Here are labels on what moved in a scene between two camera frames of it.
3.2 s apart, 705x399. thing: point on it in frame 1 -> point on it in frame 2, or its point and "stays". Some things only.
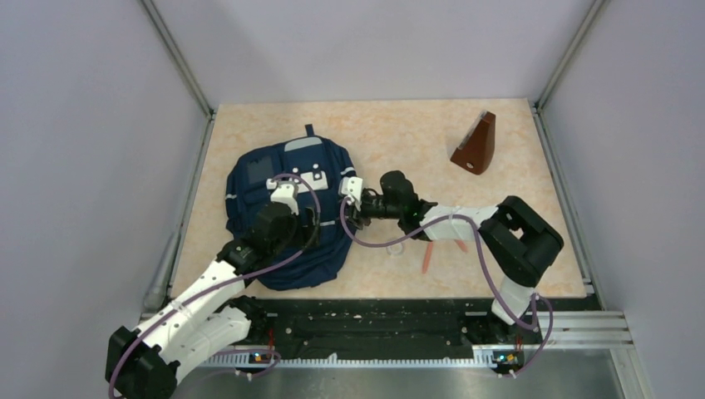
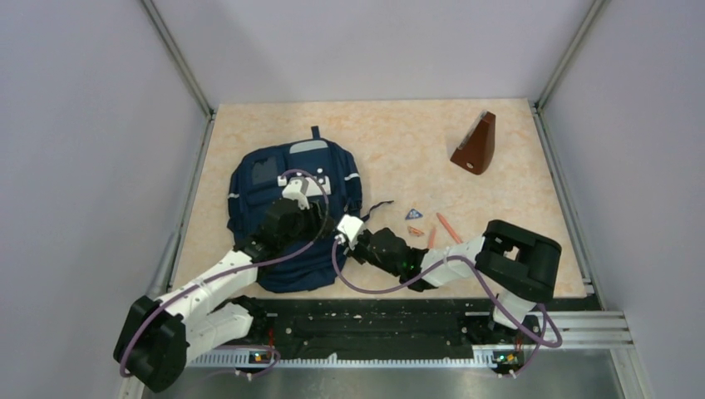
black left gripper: x=303 y=232 stays
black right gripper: x=359 y=218 -> x=356 y=252
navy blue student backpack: x=324 y=176 stays
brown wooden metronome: x=475 y=151 stays
